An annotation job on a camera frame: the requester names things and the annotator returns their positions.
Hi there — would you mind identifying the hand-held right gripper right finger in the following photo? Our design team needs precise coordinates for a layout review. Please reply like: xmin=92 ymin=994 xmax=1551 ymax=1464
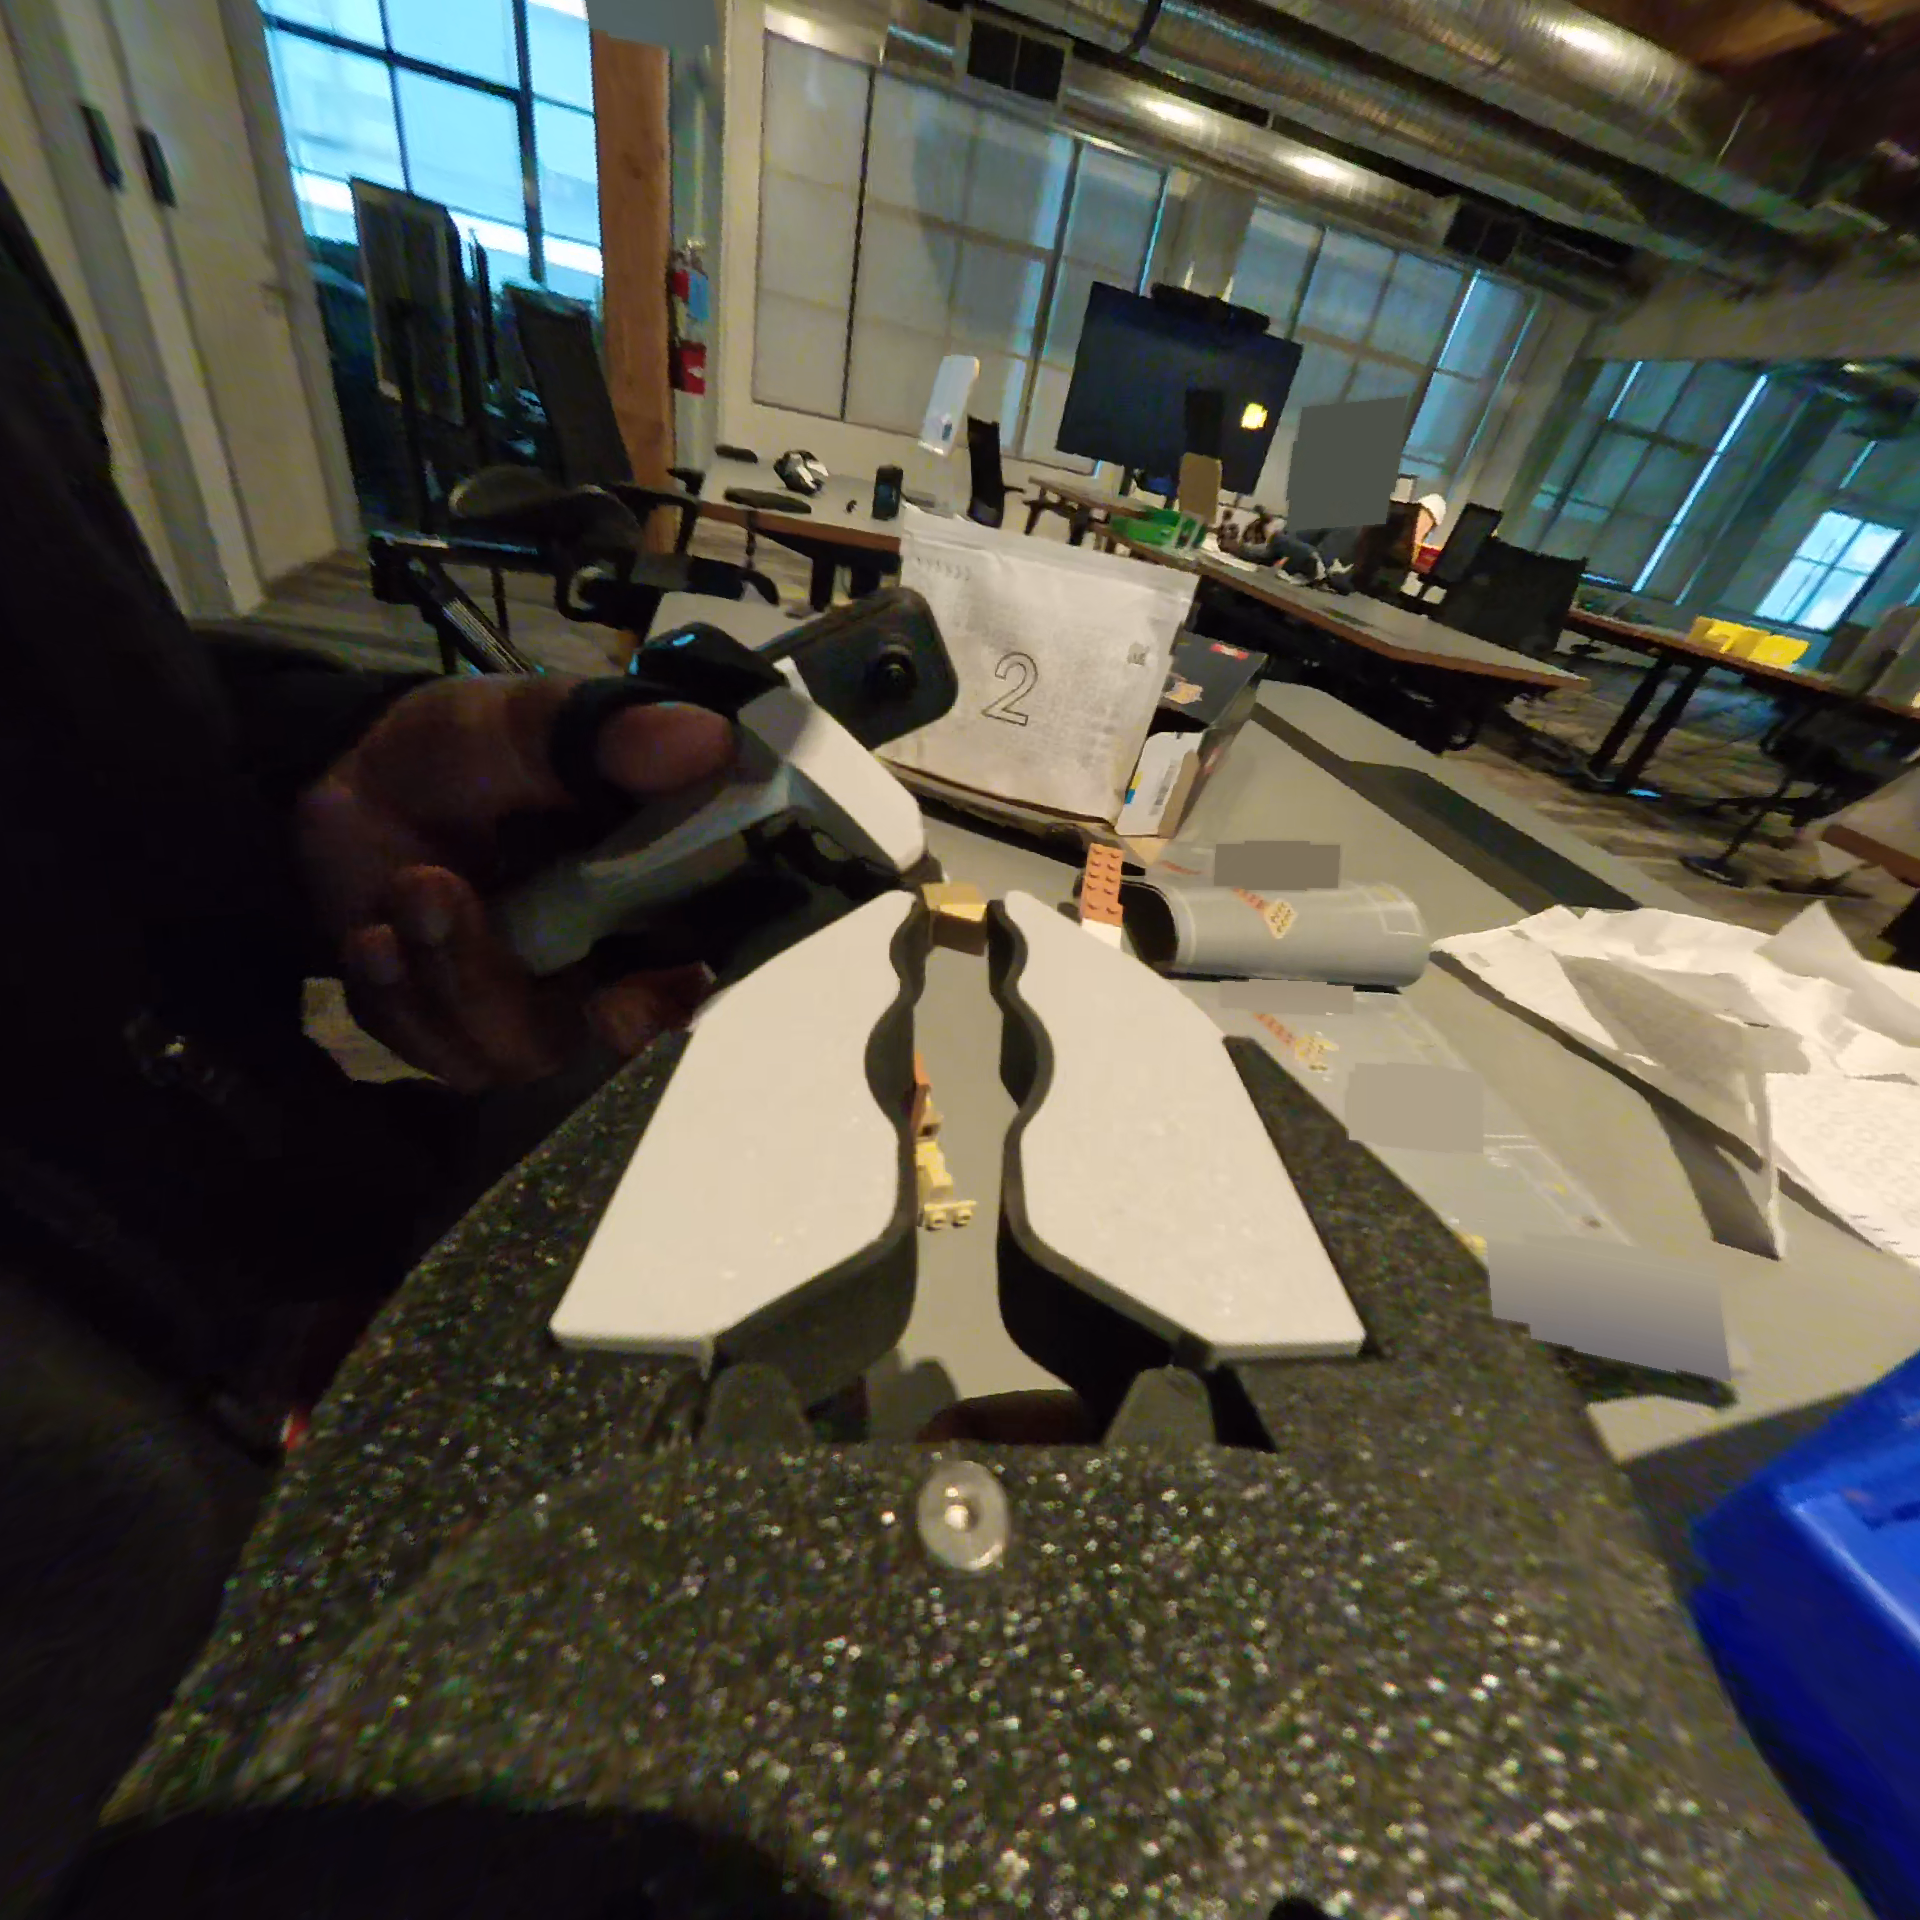
xmin=987 ymin=889 xmax=1370 ymax=1370

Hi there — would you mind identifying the red fire extinguisher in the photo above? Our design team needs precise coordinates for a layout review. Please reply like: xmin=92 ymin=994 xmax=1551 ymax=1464
xmin=663 ymin=240 xmax=712 ymax=397

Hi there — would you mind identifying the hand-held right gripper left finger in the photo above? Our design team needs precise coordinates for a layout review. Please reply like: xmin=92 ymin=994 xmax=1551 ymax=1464
xmin=551 ymin=889 xmax=920 ymax=1364

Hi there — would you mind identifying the silver ventilation duct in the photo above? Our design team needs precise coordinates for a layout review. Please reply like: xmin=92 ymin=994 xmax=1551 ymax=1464
xmin=1050 ymin=0 xmax=1801 ymax=287

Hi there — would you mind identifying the wooden post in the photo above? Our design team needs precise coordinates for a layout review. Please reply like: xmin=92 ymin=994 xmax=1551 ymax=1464
xmin=589 ymin=31 xmax=680 ymax=506

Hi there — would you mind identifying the dark printed cardboard box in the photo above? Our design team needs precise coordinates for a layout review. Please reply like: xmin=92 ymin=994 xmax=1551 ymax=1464
xmin=1115 ymin=632 xmax=1268 ymax=840

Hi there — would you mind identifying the white printed paper bag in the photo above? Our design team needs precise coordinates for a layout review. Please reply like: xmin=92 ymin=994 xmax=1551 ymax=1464
xmin=878 ymin=510 xmax=1203 ymax=826

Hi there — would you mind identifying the empty white paper bag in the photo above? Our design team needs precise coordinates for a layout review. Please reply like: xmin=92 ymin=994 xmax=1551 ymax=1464
xmin=1431 ymin=902 xmax=1920 ymax=1262

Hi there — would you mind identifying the tan brick assembly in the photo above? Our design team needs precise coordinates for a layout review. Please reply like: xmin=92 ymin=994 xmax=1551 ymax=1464
xmin=903 ymin=1050 xmax=977 ymax=1235

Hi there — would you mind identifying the black board on stand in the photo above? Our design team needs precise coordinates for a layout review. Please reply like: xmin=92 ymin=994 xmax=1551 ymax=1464
xmin=348 ymin=179 xmax=489 ymax=513

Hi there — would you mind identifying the large black monitor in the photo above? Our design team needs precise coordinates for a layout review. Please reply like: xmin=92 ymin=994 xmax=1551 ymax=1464
xmin=1056 ymin=281 xmax=1303 ymax=498

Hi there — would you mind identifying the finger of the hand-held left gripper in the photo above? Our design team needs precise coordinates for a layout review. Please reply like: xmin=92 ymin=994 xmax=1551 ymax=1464
xmin=734 ymin=685 xmax=929 ymax=882

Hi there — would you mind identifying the grey desk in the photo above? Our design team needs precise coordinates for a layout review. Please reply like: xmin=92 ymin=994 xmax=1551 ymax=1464
xmin=302 ymin=592 xmax=1920 ymax=1517

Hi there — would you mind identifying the long wooden top table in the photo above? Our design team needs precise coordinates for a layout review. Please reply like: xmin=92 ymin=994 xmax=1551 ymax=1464
xmin=698 ymin=473 xmax=963 ymax=609
xmin=1560 ymin=601 xmax=1920 ymax=796
xmin=1027 ymin=476 xmax=1592 ymax=752

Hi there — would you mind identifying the person's left forearm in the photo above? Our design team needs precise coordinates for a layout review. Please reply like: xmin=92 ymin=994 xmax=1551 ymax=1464
xmin=0 ymin=615 xmax=437 ymax=1144

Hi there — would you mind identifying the person's left hand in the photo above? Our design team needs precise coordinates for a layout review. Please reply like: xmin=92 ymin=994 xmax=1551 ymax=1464
xmin=297 ymin=672 xmax=743 ymax=1094

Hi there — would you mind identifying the grey instruction booklet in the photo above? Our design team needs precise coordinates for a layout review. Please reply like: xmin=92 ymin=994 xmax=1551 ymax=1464
xmin=1117 ymin=870 xmax=1787 ymax=1278

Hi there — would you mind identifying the blue plastic bin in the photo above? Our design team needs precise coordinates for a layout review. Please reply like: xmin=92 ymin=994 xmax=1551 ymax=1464
xmin=1687 ymin=1356 xmax=1920 ymax=1920

